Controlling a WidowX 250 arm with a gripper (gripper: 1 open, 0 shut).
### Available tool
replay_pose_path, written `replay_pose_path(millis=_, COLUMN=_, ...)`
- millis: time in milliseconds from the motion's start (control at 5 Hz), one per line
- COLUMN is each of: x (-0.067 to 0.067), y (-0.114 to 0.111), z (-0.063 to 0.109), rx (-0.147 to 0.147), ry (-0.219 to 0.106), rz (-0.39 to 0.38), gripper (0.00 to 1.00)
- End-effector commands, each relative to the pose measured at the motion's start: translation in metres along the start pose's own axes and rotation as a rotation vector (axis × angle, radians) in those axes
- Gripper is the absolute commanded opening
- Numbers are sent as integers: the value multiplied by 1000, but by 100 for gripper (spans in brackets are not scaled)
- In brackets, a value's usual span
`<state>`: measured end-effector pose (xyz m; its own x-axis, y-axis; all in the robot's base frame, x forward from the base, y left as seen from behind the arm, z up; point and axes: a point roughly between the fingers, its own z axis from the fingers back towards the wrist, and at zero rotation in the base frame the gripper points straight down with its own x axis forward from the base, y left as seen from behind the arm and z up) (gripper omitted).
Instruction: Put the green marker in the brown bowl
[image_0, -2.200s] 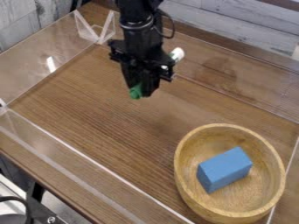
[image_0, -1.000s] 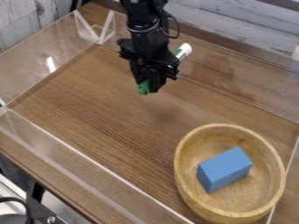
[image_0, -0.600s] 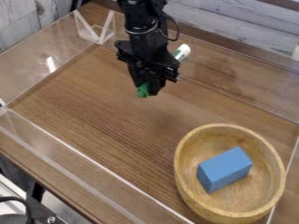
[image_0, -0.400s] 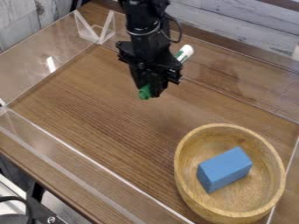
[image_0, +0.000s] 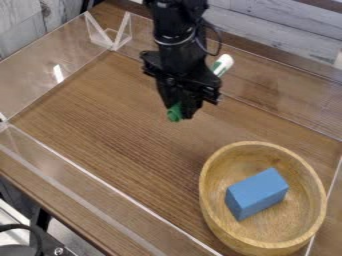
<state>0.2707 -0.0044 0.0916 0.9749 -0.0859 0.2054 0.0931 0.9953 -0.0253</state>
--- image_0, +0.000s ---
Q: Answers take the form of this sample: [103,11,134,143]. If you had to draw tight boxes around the clear acrylic tray wall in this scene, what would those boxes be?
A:
[0,115,222,256]

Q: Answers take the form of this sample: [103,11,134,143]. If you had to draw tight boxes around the black metal table frame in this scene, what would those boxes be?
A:
[0,177,78,256]

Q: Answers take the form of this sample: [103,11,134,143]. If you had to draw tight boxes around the clear acrylic corner bracket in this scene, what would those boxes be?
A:
[85,12,133,51]

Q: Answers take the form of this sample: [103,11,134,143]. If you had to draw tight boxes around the blue foam block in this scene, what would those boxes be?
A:
[225,168,289,221]

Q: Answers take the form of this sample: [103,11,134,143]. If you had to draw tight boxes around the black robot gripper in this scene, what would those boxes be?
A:
[141,36,222,119]

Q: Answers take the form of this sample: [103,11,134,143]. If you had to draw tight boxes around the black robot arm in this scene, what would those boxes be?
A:
[141,0,222,122]

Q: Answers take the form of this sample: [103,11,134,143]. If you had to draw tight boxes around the black cable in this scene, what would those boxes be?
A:
[0,223,45,256]

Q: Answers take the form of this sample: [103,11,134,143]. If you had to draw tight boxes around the brown wooden bowl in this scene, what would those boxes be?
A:
[200,141,328,256]

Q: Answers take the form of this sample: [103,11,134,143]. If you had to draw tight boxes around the green and white marker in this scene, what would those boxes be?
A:
[168,54,234,122]

